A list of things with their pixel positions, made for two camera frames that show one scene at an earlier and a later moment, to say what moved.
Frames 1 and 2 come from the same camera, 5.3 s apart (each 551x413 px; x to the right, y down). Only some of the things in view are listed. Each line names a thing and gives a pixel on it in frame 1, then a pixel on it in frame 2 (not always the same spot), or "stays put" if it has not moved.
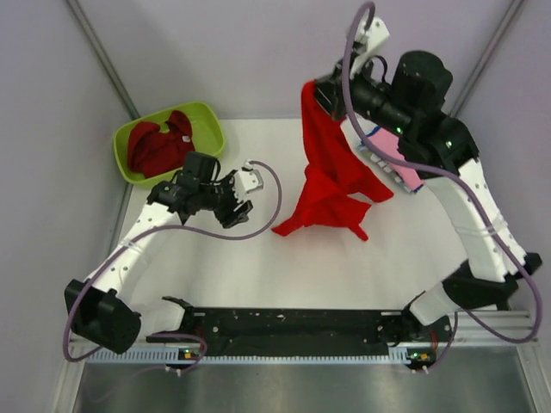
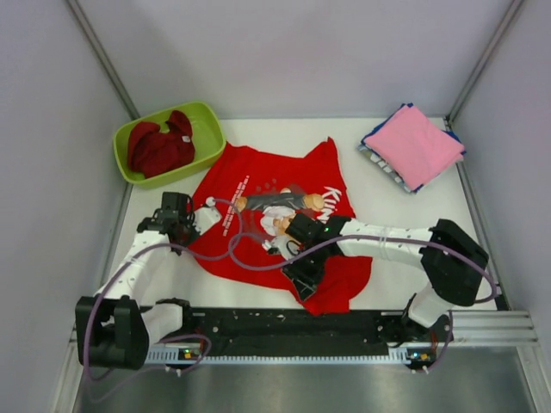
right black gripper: x=329 y=90 → x=306 y=283
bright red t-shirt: x=335 y=173 → x=275 y=220
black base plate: x=304 y=329 stays put
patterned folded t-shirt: x=386 y=166 stays put
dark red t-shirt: x=152 y=152 stays put
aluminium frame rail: x=483 y=328 stays put
